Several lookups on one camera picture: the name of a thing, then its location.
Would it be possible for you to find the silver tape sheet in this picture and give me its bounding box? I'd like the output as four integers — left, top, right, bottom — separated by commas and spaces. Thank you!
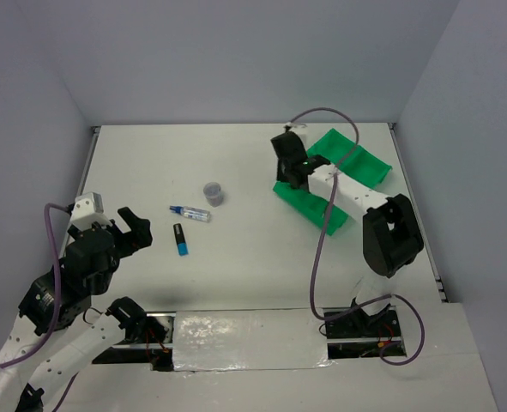
172, 309, 331, 372

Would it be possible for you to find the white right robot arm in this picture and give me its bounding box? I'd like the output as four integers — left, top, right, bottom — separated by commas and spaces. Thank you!
271, 128, 424, 336

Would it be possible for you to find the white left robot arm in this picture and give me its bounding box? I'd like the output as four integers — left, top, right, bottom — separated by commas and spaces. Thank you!
0, 204, 153, 411

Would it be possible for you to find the right aluminium table rail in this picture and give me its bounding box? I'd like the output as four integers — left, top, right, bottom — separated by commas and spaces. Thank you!
387, 122, 450, 303

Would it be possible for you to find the green compartment tray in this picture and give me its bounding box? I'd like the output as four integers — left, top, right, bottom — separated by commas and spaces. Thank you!
273, 129, 392, 235

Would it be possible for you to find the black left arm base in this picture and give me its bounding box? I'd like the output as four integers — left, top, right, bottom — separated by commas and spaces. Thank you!
92, 297, 176, 372

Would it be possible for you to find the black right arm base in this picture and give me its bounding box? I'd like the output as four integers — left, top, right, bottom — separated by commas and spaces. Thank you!
318, 305, 407, 361

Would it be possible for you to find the aluminium table edge rail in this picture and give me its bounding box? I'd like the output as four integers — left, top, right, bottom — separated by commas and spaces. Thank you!
63, 125, 101, 250

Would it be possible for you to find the blue-capped black highlighter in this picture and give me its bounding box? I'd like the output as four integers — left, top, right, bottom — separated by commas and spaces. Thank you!
172, 223, 189, 257

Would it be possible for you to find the clear blue-capped spray bottle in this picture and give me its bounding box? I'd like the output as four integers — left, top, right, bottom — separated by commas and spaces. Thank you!
169, 205, 211, 222

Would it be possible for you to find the clear jar of paper clips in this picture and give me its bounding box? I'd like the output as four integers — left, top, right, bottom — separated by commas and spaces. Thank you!
202, 182, 224, 207

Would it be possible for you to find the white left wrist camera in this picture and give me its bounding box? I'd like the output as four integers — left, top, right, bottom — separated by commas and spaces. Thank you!
69, 192, 111, 231

